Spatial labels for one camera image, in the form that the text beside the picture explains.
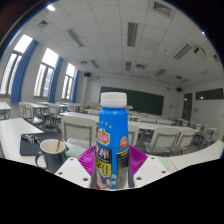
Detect blue drink bottle white cap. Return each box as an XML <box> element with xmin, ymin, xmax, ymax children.
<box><xmin>94</xmin><ymin>92</ymin><xmax>130</xmax><ymax>190</ymax></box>

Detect white classroom chairs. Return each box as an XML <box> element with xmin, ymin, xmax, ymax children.
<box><xmin>18</xmin><ymin>101</ymin><xmax>221</xmax><ymax>158</ymax></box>

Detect wooden stick in mug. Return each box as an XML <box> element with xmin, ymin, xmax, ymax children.
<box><xmin>55</xmin><ymin>130</ymin><xmax>64</xmax><ymax>153</ymax></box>

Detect dark notebook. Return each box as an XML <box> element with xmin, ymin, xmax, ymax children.
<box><xmin>19</xmin><ymin>132</ymin><xmax>70</xmax><ymax>157</ymax></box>

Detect ceiling projector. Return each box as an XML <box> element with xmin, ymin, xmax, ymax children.
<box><xmin>193</xmin><ymin>46</ymin><xmax>207</xmax><ymax>56</ymax></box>

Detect classroom window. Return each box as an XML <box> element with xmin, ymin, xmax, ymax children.
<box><xmin>33</xmin><ymin>48</ymin><xmax>59</xmax><ymax>98</ymax></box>
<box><xmin>0</xmin><ymin>34</ymin><xmax>34</xmax><ymax>96</ymax></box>
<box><xmin>61</xmin><ymin>62</ymin><xmax>77</xmax><ymax>100</ymax></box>

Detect white classroom desks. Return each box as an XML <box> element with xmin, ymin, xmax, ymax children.
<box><xmin>0</xmin><ymin>100</ymin><xmax>201</xmax><ymax>134</ymax></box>

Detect dark high window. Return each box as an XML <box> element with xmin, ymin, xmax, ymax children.
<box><xmin>195</xmin><ymin>87</ymin><xmax>224</xmax><ymax>101</ymax></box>

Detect blue curtain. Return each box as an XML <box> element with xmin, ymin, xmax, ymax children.
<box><xmin>48</xmin><ymin>56</ymin><xmax>64</xmax><ymax>104</ymax></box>
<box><xmin>70</xmin><ymin>69</ymin><xmax>80</xmax><ymax>104</ymax></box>
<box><xmin>9</xmin><ymin>39</ymin><xmax>39</xmax><ymax>104</ymax></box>

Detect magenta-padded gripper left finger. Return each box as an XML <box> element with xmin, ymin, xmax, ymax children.
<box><xmin>54</xmin><ymin>145</ymin><xmax>98</xmax><ymax>189</ymax></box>

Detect green chalkboard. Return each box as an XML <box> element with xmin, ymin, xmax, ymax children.
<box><xmin>99</xmin><ymin>86</ymin><xmax>165</xmax><ymax>117</ymax></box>

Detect dark blue mug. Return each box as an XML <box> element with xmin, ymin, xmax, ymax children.
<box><xmin>34</xmin><ymin>138</ymin><xmax>69</xmax><ymax>174</ymax></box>

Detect metal keys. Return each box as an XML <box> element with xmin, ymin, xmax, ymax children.
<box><xmin>24</xmin><ymin>133</ymin><xmax>37</xmax><ymax>144</ymax></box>

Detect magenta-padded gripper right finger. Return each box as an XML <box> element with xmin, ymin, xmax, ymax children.
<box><xmin>127</xmin><ymin>145</ymin><xmax>171</xmax><ymax>189</ymax></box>

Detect dark classroom door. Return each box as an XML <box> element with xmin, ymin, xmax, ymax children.
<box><xmin>182</xmin><ymin>92</ymin><xmax>193</xmax><ymax>122</ymax></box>

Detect ceiling lights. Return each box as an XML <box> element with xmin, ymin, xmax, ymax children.
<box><xmin>36</xmin><ymin>1</ymin><xmax>221</xmax><ymax>81</ymax></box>

